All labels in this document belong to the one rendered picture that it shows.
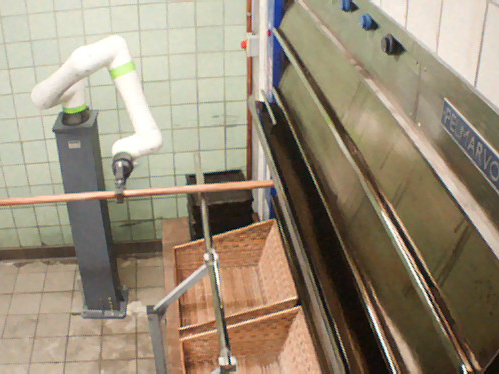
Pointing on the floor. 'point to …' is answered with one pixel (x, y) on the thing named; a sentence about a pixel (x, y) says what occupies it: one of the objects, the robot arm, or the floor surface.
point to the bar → (189, 287)
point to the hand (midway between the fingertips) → (119, 193)
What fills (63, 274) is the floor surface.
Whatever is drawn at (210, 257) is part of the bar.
